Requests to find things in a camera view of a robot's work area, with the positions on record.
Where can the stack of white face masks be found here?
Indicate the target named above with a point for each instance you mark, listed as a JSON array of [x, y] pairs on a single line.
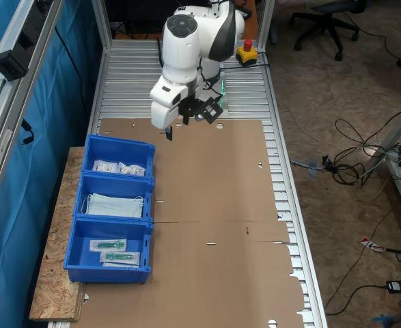
[[114, 206]]

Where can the red white label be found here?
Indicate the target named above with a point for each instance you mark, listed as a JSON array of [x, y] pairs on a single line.
[[372, 244]]

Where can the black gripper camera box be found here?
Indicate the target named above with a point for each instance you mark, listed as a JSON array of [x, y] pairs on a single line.
[[212, 111]]

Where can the clear packet with green syringe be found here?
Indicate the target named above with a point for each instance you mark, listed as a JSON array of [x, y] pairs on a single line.
[[108, 245], [120, 259]]

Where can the white Fuhrmann gauze swab packet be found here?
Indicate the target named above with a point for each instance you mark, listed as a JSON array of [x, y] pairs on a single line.
[[124, 168]]

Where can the yellow emergency stop button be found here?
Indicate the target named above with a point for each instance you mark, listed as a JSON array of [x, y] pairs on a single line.
[[246, 54]]

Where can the black power adapter brick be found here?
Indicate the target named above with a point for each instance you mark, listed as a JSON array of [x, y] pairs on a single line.
[[398, 286]]

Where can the blue tape piece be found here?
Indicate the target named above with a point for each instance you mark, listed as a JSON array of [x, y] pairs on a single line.
[[313, 169]]

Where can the crumpled white gauze packet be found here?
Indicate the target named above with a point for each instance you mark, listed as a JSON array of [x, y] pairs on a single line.
[[138, 170]]

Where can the flat white gauze packet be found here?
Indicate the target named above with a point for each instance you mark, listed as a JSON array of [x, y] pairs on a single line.
[[104, 166]]

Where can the aluminium frame post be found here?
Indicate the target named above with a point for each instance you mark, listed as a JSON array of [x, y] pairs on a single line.
[[101, 51], [265, 24]]

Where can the brown cardboard sheet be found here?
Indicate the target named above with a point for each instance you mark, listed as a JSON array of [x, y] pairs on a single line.
[[203, 198], [203, 290]]

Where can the blue bin with syringe packets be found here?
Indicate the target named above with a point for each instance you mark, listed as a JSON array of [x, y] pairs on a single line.
[[84, 266]]

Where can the black office chair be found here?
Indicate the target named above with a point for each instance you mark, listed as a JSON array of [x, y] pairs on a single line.
[[326, 17]]

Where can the long aluminium frame beam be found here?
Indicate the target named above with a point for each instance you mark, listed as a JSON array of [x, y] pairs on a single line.
[[15, 102]]

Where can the OSB wood board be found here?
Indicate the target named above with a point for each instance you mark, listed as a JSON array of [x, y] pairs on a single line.
[[56, 256]]

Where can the blue bin with gauze packets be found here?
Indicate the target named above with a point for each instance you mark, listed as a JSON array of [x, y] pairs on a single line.
[[118, 148]]

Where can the blue bin with masks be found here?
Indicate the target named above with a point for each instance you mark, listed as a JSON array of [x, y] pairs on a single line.
[[114, 186]]

